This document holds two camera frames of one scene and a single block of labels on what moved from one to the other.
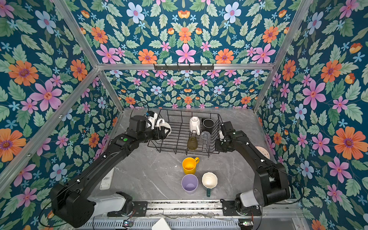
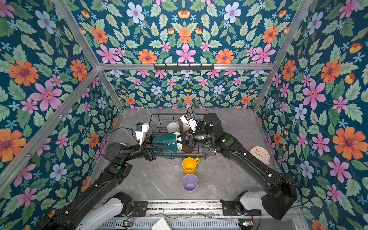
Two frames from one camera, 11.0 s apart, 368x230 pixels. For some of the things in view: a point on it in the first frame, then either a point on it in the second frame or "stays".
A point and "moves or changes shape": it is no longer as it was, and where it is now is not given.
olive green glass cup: x=192 y=143 moves or changes shape
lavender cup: x=189 y=182 stays
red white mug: x=161 y=122 -> x=173 y=127
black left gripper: x=162 y=135 -> x=148 y=153
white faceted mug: x=195 y=124 -> x=185 y=127
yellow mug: x=189 y=165 stays
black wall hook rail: x=184 y=67 stays
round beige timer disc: x=263 y=152 stays
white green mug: x=209 y=180 -> x=173 y=141
